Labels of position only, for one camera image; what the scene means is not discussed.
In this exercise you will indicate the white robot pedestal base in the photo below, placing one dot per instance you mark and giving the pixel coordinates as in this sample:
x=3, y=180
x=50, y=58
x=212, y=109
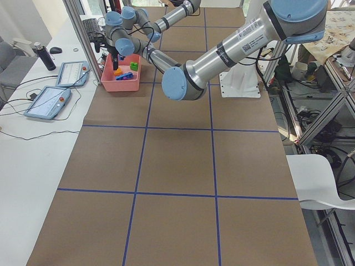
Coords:
x=241, y=81

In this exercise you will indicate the pink plastic box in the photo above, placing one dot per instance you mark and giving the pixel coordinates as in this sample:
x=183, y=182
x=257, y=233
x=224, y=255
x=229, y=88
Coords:
x=111, y=84

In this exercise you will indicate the aluminium frame post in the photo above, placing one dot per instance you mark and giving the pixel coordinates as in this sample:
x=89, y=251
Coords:
x=77, y=24

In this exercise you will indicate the black keyboard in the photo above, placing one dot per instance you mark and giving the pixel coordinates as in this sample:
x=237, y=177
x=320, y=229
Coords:
x=92, y=29

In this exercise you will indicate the black computer mouse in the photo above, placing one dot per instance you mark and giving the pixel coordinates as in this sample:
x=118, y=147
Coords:
x=55, y=50

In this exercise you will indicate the black water bottle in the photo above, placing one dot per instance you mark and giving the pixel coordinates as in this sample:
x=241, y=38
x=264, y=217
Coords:
x=44, y=56

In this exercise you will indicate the long blue four-stud block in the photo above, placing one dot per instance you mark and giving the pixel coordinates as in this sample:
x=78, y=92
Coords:
x=128, y=75

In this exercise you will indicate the upper blue teach pendant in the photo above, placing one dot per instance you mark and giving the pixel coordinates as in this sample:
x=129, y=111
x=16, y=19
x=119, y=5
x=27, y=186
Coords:
x=73, y=74

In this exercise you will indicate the lower blue teach pendant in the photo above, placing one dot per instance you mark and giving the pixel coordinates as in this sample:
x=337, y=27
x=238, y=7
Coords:
x=48, y=103

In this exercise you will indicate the orange sloped block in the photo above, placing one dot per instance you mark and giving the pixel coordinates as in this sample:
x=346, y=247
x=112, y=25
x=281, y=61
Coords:
x=117, y=72

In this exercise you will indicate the green two-stud block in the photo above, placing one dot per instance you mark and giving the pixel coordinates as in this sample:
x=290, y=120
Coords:
x=134, y=66

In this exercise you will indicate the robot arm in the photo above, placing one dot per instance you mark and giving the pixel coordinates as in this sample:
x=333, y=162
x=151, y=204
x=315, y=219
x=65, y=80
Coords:
x=154, y=29
x=293, y=22

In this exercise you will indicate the blue teach pendant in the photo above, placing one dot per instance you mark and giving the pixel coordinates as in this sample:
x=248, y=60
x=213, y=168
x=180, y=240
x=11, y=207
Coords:
x=48, y=103
x=73, y=74

